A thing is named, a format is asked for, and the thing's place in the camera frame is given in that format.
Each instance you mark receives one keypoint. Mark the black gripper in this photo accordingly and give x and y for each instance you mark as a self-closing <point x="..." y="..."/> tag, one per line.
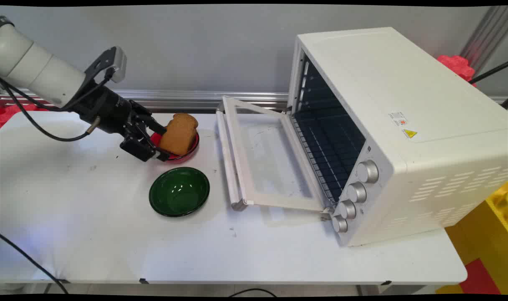
<point x="105" y="108"/>

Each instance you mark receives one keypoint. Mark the white glass oven door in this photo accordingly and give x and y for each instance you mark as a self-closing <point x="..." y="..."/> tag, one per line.
<point x="270" y="159"/>

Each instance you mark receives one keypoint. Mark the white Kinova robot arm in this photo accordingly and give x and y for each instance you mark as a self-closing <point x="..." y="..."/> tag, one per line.
<point x="32" y="67"/>

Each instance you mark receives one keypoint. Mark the brown toast bread slice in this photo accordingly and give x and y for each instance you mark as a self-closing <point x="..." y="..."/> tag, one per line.
<point x="179" y="133"/>

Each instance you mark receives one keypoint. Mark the red bowl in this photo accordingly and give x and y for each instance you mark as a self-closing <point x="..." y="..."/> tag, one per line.
<point x="193" y="149"/>

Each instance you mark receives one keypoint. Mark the dark green bowl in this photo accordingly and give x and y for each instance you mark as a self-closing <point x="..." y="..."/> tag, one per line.
<point x="179" y="192"/>

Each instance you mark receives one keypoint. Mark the red cloth behind table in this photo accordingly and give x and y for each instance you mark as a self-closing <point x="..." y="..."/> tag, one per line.
<point x="11" y="113"/>

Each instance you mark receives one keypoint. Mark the silver oven knob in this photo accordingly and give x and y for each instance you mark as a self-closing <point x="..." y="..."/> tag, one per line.
<point x="340" y="223"/>
<point x="357" y="192"/>
<point x="347" y="209"/>
<point x="368" y="171"/>

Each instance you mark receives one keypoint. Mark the white label sticker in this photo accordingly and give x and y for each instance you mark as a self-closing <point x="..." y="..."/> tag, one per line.
<point x="398" y="118"/>

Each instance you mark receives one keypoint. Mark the yellow warning sticker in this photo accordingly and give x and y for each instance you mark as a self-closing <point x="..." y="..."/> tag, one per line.
<point x="410" y="133"/>

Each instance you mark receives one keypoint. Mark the white toaster oven body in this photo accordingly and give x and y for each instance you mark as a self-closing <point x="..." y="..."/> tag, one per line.
<point x="425" y="125"/>

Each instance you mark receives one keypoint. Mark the crumpled red plastic bag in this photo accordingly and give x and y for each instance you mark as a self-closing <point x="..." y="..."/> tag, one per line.
<point x="456" y="66"/>

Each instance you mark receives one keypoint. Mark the black slanted rod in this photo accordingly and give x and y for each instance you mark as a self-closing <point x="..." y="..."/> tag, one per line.
<point x="490" y="72"/>

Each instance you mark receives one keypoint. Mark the yellow foam floor tile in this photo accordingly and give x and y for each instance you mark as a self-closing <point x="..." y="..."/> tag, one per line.
<point x="483" y="242"/>

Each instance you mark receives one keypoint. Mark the yellow foam block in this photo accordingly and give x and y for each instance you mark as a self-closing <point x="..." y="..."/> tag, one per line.
<point x="500" y="205"/>

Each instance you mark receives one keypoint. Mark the red foam floor tile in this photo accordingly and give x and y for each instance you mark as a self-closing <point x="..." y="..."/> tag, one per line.
<point x="479" y="278"/>

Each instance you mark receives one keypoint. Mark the aluminium wall rail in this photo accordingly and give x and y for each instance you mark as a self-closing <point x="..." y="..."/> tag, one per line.
<point x="195" y="99"/>

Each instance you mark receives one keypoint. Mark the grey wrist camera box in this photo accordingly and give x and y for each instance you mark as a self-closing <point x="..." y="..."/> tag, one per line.
<point x="118" y="62"/>

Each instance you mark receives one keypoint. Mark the aluminium frame post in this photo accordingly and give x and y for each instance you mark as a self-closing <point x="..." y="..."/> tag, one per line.
<point x="488" y="33"/>

